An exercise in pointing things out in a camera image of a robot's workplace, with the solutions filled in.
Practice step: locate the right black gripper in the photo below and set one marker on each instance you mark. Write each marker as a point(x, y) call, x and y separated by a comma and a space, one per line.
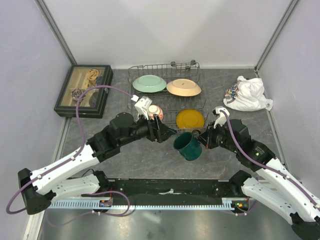
point(206, 138)

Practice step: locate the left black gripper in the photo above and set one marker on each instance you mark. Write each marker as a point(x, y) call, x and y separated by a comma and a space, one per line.
point(158, 130)

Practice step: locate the dark green mug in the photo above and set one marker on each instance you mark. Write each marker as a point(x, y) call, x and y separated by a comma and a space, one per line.
point(188, 146)

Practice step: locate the yellow patterned plate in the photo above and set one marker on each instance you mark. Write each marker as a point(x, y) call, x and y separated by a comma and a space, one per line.
point(190, 118)

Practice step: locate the red patterned small bowl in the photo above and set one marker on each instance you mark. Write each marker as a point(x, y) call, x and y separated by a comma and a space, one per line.
point(155, 110)

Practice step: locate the beige bird plate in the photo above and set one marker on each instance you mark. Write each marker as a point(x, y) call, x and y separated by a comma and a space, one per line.
point(183, 88)

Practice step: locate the mint green plate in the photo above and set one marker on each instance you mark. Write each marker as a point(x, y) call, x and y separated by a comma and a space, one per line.
point(149, 84)

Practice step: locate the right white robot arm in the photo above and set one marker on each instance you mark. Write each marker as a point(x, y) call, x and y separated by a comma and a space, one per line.
point(291, 200)

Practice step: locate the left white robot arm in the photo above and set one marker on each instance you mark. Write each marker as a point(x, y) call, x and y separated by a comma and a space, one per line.
point(40, 188)

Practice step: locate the crumpled white printed cloth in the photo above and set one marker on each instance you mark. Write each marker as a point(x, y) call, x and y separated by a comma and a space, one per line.
point(247, 95)

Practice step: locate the black glass-lid jewelry box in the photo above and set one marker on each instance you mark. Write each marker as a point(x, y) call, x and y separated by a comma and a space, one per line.
point(79, 89)

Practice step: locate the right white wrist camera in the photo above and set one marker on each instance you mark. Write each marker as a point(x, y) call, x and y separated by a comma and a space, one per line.
point(221, 114)

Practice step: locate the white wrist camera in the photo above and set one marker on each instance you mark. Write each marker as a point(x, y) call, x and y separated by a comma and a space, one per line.
point(142, 105)
point(221, 114)

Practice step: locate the grey wire dish rack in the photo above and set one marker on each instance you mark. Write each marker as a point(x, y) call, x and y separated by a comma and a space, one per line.
point(172, 104)

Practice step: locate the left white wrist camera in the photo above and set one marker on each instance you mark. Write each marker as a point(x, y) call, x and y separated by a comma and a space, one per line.
point(142, 105)

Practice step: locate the grey slotted cable duct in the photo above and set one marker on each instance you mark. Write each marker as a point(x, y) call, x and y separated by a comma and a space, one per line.
point(149, 202)

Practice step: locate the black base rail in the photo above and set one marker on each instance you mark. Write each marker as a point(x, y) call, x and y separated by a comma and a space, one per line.
point(212, 188)

